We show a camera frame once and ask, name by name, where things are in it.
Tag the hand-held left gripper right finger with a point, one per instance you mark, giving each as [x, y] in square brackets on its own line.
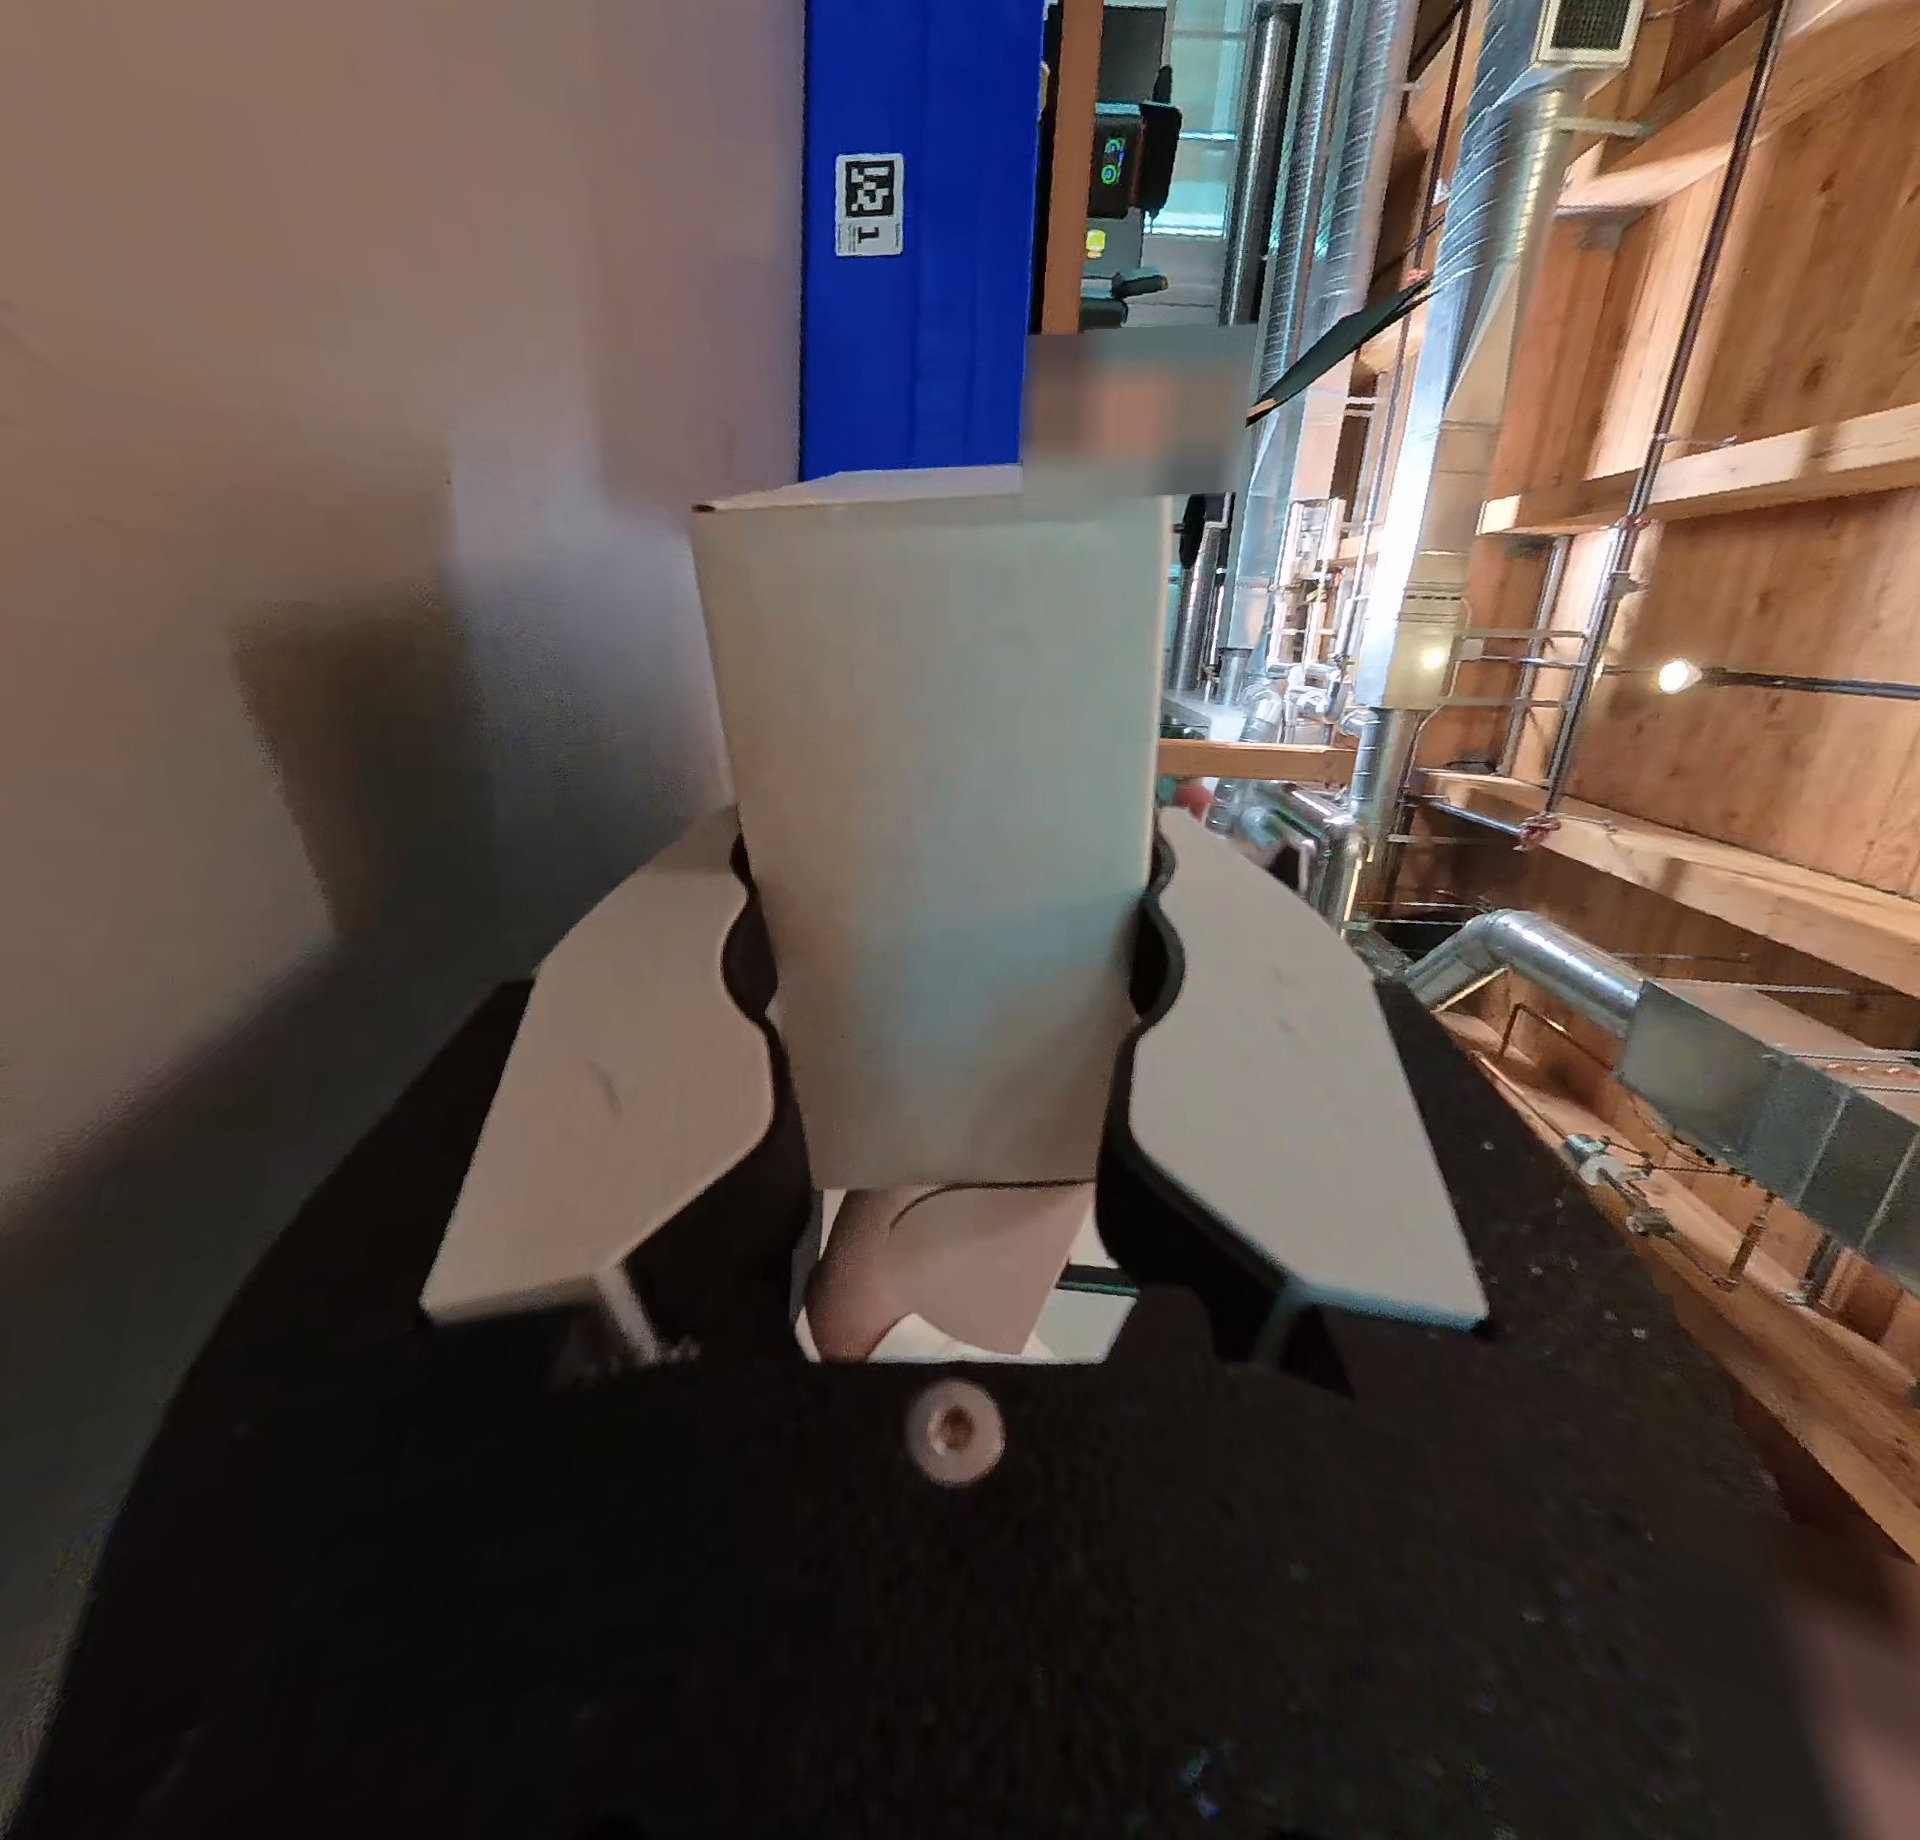
[1290, 1106]

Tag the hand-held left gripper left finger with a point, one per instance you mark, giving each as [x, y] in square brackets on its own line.
[616, 1090]

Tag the white cardboard mailer box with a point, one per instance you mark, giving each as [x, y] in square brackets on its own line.
[930, 822]

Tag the blue plastic bin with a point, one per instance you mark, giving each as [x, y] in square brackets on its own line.
[916, 357]

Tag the person's right hand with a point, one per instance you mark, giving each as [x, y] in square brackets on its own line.
[877, 1262]

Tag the ceiling lamp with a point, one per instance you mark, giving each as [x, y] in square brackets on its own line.
[1675, 676]

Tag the black device with display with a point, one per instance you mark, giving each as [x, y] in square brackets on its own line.
[1128, 161]

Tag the rectangular metal duct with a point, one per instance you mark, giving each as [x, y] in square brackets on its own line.
[1726, 1076]

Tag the silver round ventilation duct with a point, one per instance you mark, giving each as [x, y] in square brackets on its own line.
[1486, 296]

